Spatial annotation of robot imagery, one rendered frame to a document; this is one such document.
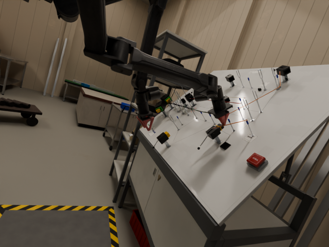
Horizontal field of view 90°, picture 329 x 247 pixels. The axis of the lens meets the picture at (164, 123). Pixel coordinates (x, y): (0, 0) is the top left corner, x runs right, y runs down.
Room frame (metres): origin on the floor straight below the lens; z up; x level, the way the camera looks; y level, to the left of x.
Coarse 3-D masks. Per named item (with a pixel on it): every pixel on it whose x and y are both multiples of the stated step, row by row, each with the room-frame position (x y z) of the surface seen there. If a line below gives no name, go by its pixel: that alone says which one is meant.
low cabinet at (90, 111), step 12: (84, 96) 3.64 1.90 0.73; (96, 96) 3.96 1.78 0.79; (108, 96) 5.04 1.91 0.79; (84, 108) 3.70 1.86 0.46; (96, 108) 3.84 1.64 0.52; (108, 108) 3.98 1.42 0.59; (84, 120) 3.73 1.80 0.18; (96, 120) 3.87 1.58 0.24; (120, 120) 4.18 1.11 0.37; (132, 120) 4.35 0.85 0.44
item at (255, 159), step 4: (252, 156) 0.67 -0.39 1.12; (256, 156) 0.66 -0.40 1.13; (260, 156) 0.65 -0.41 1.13; (248, 160) 0.66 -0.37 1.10; (252, 160) 0.65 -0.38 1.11; (256, 160) 0.64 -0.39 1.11; (260, 160) 0.63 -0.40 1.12; (264, 160) 0.63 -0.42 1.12; (252, 164) 0.64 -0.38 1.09; (256, 164) 0.63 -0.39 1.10; (260, 164) 0.63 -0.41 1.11
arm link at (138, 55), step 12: (120, 36) 0.56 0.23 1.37; (132, 48) 0.57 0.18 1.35; (132, 60) 0.54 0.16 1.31; (144, 60) 0.56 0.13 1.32; (156, 60) 0.59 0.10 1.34; (120, 72) 0.55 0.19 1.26; (132, 72) 0.55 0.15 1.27; (144, 72) 0.60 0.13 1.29; (156, 72) 0.60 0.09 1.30; (168, 72) 0.60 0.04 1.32; (180, 72) 0.62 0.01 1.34; (192, 72) 0.65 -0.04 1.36; (192, 84) 0.66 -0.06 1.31; (204, 84) 0.66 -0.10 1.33; (216, 84) 0.69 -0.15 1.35
